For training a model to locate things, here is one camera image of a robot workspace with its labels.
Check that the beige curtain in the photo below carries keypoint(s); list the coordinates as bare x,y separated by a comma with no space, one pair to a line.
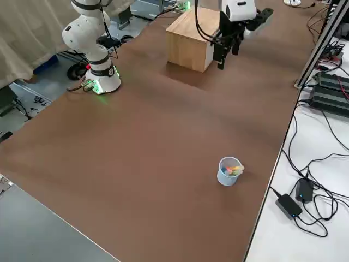
27,32

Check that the blue bin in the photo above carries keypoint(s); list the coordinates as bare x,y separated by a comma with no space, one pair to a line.
46,65

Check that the black box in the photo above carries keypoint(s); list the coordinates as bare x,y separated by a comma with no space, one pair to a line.
6,101

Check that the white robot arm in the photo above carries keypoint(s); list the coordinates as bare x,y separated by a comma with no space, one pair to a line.
181,5
81,35

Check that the black power supply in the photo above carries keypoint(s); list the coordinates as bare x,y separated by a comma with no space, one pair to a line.
327,102
332,80

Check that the light blue pen cup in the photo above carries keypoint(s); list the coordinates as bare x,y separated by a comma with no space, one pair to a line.
226,180

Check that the orange highlighter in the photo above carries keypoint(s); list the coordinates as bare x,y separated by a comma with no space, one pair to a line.
232,167

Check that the yellow highlighter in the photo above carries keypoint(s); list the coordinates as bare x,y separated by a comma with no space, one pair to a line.
237,167

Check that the wooden drawer with white front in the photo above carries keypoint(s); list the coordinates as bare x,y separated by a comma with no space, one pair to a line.
209,58

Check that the black power adapter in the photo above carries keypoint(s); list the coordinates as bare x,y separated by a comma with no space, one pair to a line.
289,206
304,189

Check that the wooden cabinet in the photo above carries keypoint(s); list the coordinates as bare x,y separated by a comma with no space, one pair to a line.
188,41

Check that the silver aluminium post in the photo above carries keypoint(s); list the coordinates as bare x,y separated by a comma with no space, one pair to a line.
313,54

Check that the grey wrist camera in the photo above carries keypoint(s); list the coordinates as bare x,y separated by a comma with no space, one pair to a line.
261,16

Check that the dark grey table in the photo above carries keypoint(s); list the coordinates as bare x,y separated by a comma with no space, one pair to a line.
32,232

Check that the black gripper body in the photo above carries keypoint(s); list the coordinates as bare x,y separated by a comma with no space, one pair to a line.
231,28

